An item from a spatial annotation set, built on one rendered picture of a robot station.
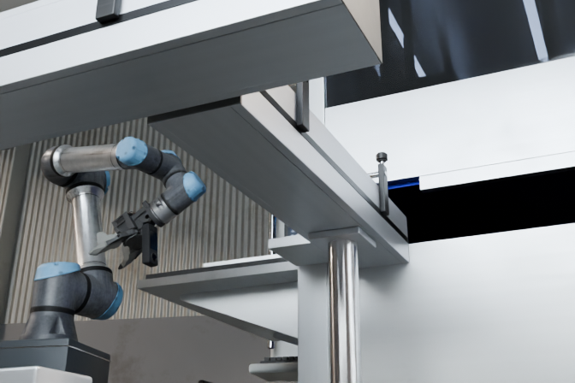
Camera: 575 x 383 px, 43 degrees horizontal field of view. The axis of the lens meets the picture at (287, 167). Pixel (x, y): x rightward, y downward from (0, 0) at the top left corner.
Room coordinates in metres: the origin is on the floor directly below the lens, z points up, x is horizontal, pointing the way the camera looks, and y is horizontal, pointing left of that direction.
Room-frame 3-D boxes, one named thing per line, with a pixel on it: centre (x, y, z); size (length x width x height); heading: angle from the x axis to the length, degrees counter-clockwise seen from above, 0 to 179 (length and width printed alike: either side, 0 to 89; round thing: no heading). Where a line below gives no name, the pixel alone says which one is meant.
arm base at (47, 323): (1.97, 0.63, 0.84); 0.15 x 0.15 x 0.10
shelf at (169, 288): (1.83, -0.03, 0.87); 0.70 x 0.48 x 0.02; 155
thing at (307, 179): (1.05, -0.03, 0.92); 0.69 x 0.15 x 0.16; 155
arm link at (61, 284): (1.97, 0.63, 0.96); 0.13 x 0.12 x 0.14; 146
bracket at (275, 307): (1.61, 0.09, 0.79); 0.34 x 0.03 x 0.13; 65
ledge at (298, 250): (1.34, -0.06, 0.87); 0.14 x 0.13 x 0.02; 65
